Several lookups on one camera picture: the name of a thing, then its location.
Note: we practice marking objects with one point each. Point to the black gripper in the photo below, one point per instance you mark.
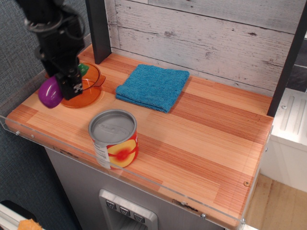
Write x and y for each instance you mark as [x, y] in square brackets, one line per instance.
[58, 50]

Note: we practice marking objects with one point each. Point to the orange transparent plastic pot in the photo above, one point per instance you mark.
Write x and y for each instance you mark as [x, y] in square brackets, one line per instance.
[97, 80]

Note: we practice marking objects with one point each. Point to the purple toy eggplant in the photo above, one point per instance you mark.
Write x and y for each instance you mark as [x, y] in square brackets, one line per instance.
[50, 94]

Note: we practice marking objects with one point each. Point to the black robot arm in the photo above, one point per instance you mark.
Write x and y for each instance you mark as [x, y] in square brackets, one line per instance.
[44, 15]

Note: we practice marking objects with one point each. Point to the peach can with grey lid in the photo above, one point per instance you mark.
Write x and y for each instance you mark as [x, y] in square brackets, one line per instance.
[114, 136]

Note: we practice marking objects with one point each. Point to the folded blue towel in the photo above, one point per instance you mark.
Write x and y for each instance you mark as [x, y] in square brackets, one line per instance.
[153, 87]

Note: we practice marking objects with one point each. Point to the grey cabinet with dispenser panel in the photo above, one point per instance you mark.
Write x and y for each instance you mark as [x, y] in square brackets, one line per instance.
[82, 185]

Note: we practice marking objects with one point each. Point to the clear acrylic table guard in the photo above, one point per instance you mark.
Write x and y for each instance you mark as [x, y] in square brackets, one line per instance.
[202, 155]

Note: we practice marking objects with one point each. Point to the black and orange object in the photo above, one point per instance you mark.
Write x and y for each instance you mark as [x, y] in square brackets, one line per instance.
[11, 214]

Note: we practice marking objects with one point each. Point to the white ridged appliance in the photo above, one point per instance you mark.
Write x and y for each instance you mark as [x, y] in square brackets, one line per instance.
[285, 156]

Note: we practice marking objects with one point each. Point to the dark left frame post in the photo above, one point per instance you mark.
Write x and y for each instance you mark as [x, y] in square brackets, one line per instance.
[96, 12]

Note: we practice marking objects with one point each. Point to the dark frame post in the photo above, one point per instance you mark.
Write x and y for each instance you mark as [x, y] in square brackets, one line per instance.
[289, 63]
[96, 12]

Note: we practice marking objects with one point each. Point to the dark right frame post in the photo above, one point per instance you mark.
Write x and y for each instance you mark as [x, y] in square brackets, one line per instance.
[289, 63]

